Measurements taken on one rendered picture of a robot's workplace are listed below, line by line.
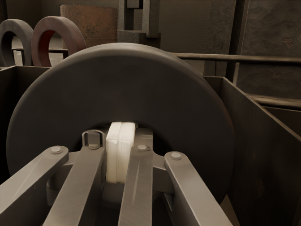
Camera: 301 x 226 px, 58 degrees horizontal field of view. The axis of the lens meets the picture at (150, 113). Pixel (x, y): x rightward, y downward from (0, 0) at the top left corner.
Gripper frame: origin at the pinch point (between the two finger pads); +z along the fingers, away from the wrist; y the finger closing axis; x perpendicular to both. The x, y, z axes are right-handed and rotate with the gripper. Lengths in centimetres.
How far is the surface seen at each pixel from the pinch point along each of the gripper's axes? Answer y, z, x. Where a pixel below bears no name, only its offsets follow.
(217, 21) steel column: 70, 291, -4
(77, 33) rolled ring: -15.4, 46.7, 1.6
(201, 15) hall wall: 118, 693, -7
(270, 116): 10.5, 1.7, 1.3
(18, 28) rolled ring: -34, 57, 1
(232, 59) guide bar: 15.5, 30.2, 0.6
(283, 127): 10.5, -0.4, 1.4
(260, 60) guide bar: 19.2, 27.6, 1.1
